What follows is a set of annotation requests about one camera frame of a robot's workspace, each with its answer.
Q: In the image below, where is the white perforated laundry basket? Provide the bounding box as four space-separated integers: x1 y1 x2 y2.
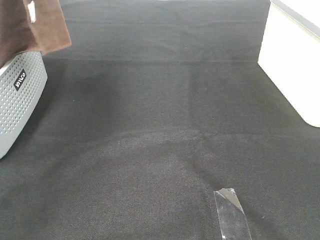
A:
0 51 48 158

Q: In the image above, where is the clear tape strip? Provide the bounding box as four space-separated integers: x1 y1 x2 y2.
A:
214 188 252 240

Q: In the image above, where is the brown towel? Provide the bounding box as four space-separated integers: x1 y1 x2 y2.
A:
0 0 72 66

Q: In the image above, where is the black table cloth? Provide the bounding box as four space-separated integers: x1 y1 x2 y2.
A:
0 0 320 240

